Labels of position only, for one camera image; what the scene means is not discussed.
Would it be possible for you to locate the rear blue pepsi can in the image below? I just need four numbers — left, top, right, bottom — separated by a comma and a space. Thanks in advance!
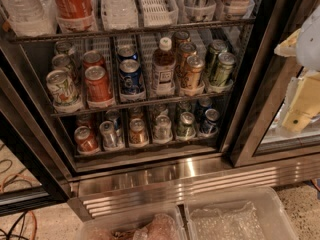
117, 45, 138, 62

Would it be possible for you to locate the clear water bottle middle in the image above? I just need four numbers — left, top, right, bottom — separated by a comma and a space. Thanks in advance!
101, 0, 138, 30

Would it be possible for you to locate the clear water bottle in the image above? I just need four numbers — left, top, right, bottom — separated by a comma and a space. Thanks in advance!
1, 0, 57, 37
101, 0, 138, 30

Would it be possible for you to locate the brown soda can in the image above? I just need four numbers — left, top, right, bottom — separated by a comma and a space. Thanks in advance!
181, 55, 205, 89
172, 30, 190, 49
176, 42, 197, 79

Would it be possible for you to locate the black cable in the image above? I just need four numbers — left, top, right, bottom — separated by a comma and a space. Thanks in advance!
0, 211, 31, 240

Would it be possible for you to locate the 7up can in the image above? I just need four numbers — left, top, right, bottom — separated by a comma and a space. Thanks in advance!
54, 41, 77, 60
46, 69, 79, 106
52, 54, 78, 83

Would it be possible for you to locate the red cola can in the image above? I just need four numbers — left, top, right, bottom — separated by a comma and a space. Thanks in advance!
83, 50, 106, 69
85, 66, 113, 102

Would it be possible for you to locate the orange soda bottle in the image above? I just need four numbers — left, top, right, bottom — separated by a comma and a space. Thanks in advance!
55, 0, 97, 33

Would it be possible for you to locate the front brown soda can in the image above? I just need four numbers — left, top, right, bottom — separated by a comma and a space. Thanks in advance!
181, 55, 205, 89

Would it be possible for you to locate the tea bottle white cap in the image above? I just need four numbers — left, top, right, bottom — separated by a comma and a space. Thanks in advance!
152, 37, 176, 93

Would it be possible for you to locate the bottom shelf red can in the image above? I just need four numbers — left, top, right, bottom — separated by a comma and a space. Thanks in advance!
74, 126, 98, 152

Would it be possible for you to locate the top wire shelf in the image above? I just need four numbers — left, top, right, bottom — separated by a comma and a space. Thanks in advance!
4, 17, 255, 44

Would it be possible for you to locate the wire shelf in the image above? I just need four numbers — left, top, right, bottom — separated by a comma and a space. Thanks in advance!
4, 17, 255, 44
50, 89, 232, 117

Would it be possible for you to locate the green soda can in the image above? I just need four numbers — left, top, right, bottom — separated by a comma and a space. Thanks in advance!
205, 39, 228, 77
210, 52, 236, 87

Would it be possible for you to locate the bottom shelf orange can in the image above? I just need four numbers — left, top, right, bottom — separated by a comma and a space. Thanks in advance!
129, 118, 147, 144

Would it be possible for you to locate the middle brown soda can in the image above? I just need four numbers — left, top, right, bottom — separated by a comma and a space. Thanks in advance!
176, 42, 197, 79

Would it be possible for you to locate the bottom shelf green can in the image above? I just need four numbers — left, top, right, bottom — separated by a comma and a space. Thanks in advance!
177, 112, 195, 139

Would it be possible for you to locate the front red cola can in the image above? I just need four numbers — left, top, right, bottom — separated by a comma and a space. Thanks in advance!
85, 66, 113, 102

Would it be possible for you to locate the bottom shelf blue can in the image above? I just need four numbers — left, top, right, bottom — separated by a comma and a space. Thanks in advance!
199, 109, 220, 134

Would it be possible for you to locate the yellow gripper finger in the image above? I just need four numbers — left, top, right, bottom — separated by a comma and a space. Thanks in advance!
274, 29, 301, 57
278, 70, 320, 133

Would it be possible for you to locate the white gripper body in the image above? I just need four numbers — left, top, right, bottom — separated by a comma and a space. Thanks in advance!
296, 5, 320, 71

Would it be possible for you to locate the orange cable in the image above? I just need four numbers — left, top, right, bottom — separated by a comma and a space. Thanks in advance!
0, 172, 38, 240

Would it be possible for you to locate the clear bin with bubble wrap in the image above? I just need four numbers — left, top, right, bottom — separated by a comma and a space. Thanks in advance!
184, 187, 299, 240

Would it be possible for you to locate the clear bin with pink contents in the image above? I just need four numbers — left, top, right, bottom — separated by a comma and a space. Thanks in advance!
75, 204, 187, 240

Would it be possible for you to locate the tall striped can top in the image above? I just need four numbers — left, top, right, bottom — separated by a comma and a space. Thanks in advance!
184, 0, 216, 22

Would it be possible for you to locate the front blue pepsi can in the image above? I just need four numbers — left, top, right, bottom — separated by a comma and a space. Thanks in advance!
119, 59, 143, 95

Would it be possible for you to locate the white plastic shelf tray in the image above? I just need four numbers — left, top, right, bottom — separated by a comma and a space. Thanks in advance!
138, 0, 179, 27

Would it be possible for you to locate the rear red cola can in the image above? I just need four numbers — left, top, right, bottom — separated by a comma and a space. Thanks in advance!
83, 50, 106, 69

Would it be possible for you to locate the rear brown soda can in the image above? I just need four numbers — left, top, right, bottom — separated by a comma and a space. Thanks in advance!
172, 30, 190, 49

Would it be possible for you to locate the sliding glass fridge door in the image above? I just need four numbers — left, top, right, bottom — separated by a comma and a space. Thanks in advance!
229, 0, 320, 167

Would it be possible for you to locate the bottom shelf silver can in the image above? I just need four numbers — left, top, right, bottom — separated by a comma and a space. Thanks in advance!
99, 121, 118, 148

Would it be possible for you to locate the rear green soda can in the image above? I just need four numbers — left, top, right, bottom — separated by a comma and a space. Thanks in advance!
205, 39, 228, 77

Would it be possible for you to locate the front green soda can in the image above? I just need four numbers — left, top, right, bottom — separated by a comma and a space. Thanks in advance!
210, 52, 236, 87

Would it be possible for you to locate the middle wire shelf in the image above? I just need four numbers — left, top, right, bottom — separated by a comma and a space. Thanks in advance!
50, 89, 232, 117

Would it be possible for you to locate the blue pepsi can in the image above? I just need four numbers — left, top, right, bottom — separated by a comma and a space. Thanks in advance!
119, 59, 143, 95
117, 45, 138, 62

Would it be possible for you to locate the clear water bottle left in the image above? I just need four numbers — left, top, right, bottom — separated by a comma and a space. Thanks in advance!
1, 0, 57, 37

